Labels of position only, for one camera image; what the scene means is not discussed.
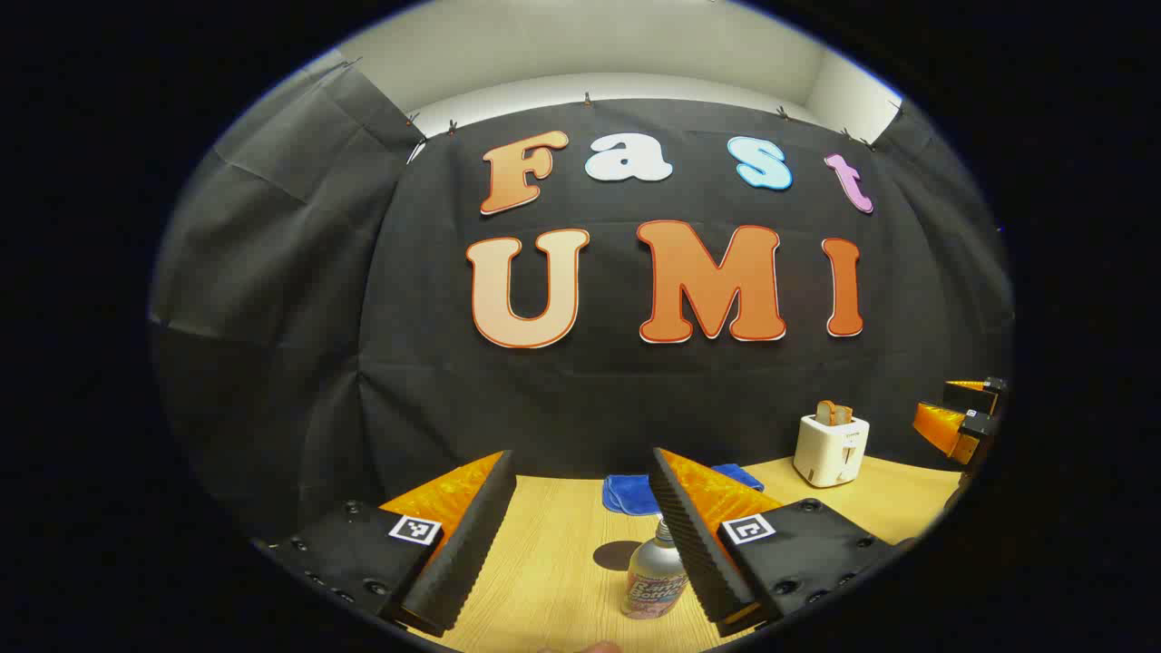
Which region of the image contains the silver water bottle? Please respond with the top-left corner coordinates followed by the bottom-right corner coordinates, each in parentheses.
top-left (622, 517), bottom-right (690, 620)

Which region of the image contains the white toaster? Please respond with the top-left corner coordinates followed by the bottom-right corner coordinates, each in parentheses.
top-left (794, 413), bottom-right (871, 489)

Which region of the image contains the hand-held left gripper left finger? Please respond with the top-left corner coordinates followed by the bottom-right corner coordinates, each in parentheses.
top-left (272, 449), bottom-right (519, 638)

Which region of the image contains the blue folded cloth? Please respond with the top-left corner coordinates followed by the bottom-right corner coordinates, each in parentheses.
top-left (602, 463), bottom-right (766, 516)

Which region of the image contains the dark round coaster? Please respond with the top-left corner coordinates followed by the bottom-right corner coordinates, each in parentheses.
top-left (593, 541), bottom-right (647, 572)

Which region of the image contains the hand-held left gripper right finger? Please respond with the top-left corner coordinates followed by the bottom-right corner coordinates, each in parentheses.
top-left (647, 446), bottom-right (909, 638)

